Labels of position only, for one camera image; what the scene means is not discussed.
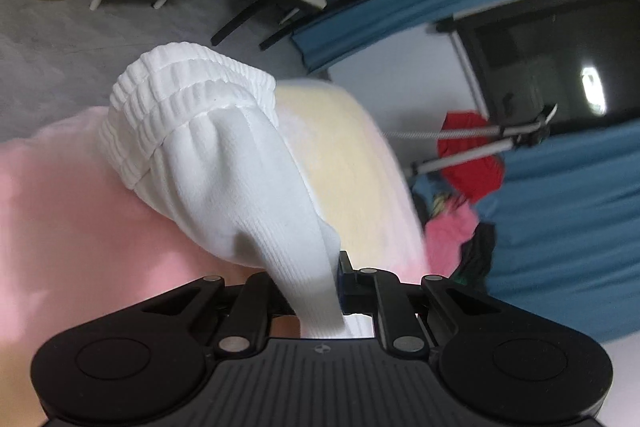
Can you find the pastel bed blanket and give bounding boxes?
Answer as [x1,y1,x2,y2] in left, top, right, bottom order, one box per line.
[0,79,432,413]

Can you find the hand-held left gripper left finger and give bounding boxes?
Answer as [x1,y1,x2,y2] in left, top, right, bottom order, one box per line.
[135,272,301,356]

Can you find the red cloth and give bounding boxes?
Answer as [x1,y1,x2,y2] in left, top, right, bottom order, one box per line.
[437,111,506,202]

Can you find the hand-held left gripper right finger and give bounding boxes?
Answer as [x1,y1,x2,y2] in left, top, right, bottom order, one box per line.
[337,251,506,356]

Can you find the white ribbed sock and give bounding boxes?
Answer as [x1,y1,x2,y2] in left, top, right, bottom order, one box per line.
[97,42,376,341]

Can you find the black cloth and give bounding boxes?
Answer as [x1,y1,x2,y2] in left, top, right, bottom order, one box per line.
[452,222,499,294]

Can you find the pink cloth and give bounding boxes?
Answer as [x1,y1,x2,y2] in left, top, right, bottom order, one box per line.
[425,202,482,279]

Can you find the dark window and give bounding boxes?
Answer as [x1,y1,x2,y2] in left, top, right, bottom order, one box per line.
[434,0,640,130]

